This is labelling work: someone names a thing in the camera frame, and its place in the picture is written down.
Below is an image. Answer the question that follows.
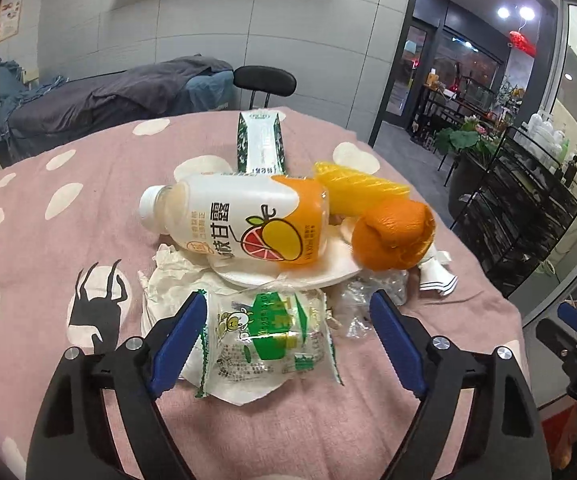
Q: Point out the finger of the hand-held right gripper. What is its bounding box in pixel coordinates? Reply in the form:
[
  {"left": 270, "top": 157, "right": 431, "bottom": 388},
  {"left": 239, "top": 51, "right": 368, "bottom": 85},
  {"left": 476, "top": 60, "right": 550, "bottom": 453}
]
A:
[{"left": 536, "top": 302, "right": 577, "bottom": 361}]

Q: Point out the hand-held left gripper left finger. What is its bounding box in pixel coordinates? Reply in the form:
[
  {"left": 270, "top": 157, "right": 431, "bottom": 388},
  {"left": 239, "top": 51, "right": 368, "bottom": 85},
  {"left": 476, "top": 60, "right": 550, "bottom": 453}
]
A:
[{"left": 25, "top": 290, "right": 209, "bottom": 480}]

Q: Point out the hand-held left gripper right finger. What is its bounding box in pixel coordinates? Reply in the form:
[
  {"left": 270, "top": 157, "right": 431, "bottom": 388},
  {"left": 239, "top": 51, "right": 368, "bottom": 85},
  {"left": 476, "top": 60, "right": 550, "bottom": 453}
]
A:
[{"left": 369, "top": 289, "right": 552, "bottom": 480}]

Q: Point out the green and white snack wrapper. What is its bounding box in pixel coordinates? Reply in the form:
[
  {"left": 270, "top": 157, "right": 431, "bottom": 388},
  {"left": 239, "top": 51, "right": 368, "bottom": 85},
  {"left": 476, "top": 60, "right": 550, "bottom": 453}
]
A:
[{"left": 193, "top": 287, "right": 344, "bottom": 401}]

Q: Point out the white and orange juice bottle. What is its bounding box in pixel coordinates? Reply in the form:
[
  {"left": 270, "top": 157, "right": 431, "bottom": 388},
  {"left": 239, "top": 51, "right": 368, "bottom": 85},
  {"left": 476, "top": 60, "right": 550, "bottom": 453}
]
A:
[{"left": 139, "top": 174, "right": 330, "bottom": 266}]

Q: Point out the crumpled white tissue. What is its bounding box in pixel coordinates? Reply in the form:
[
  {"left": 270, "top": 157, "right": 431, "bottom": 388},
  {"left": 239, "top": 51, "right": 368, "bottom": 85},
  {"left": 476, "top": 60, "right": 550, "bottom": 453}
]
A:
[{"left": 138, "top": 242, "right": 289, "bottom": 406}]

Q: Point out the red glossy panel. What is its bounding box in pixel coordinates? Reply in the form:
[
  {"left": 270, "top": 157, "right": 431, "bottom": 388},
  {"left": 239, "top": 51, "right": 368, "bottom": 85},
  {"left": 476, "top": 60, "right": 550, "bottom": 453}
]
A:
[{"left": 541, "top": 402, "right": 577, "bottom": 480}]

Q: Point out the clear plastic wrapper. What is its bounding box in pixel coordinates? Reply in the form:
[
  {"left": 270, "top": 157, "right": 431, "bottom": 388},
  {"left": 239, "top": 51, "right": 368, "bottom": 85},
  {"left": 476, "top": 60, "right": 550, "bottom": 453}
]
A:
[{"left": 329, "top": 267, "right": 409, "bottom": 338}]

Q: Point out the white paper plate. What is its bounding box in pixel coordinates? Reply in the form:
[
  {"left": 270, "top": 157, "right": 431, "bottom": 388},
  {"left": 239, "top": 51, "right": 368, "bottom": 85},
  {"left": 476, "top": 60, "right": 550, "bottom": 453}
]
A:
[{"left": 208, "top": 220, "right": 364, "bottom": 288}]

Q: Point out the orange peel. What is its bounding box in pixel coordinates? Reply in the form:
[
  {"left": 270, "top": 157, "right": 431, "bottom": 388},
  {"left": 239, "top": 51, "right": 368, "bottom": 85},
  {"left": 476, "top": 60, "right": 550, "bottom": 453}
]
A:
[{"left": 351, "top": 197, "right": 437, "bottom": 272}]

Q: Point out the black metal rack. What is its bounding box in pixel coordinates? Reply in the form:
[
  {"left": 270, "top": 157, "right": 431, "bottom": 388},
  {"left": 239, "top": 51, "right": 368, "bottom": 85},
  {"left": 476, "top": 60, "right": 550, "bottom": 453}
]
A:
[{"left": 449, "top": 125, "right": 577, "bottom": 296}]

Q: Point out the dark pump bottle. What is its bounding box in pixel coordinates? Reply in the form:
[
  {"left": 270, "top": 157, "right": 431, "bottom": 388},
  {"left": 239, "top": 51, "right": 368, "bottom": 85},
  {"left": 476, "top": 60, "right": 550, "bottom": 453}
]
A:
[{"left": 563, "top": 145, "right": 577, "bottom": 188}]

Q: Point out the pink spotted tablecloth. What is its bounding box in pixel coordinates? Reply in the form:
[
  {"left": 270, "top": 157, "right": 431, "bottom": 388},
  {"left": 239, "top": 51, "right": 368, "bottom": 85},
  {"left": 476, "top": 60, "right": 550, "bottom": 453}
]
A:
[{"left": 0, "top": 106, "right": 527, "bottom": 480}]

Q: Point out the yellow plastic wrapper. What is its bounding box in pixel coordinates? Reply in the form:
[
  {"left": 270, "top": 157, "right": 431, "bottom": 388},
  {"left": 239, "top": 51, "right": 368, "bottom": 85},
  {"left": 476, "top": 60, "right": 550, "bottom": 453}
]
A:
[{"left": 315, "top": 160, "right": 412, "bottom": 216}]

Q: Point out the dark planter pot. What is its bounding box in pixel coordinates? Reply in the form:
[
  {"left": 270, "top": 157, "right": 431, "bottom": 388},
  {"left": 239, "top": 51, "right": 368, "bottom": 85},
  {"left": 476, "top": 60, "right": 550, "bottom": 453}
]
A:
[{"left": 447, "top": 152, "right": 484, "bottom": 218}]

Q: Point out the group of white bottles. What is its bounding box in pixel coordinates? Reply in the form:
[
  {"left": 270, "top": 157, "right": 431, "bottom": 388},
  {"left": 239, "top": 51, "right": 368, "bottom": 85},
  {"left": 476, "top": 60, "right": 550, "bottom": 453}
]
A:
[{"left": 526, "top": 112, "right": 569, "bottom": 161}]

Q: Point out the green leafy plant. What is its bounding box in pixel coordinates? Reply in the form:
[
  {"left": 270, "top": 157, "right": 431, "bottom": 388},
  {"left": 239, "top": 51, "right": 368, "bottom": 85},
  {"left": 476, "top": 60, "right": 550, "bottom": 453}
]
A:
[{"left": 436, "top": 115, "right": 499, "bottom": 161}]

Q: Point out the green and white carton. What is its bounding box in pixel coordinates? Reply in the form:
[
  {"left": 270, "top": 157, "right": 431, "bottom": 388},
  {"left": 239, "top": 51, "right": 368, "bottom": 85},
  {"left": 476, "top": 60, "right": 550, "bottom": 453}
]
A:
[{"left": 235, "top": 110, "right": 289, "bottom": 177}]

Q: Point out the grey blanket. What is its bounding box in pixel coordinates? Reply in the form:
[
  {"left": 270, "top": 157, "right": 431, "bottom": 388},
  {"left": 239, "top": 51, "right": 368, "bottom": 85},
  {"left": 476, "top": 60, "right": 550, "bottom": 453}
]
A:
[{"left": 6, "top": 56, "right": 234, "bottom": 146}]

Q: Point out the glass double door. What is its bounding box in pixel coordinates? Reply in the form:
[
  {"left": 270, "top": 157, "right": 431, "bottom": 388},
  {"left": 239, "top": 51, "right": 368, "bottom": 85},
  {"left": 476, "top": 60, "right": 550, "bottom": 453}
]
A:
[{"left": 369, "top": 15, "right": 437, "bottom": 146}]

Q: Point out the black chair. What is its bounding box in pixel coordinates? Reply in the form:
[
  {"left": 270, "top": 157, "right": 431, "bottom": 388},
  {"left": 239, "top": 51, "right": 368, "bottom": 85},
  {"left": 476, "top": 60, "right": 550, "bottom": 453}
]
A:
[{"left": 232, "top": 66, "right": 297, "bottom": 111}]

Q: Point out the blue denim cloth pile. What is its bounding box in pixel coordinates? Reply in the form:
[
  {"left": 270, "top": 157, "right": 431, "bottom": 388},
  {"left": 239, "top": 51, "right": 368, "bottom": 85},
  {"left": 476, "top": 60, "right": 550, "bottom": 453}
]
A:
[{"left": 0, "top": 59, "right": 66, "bottom": 151}]

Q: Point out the wall poster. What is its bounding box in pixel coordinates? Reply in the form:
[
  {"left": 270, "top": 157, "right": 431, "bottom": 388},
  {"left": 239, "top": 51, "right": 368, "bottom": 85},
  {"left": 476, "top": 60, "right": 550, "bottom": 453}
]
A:
[{"left": 0, "top": 0, "right": 24, "bottom": 41}]

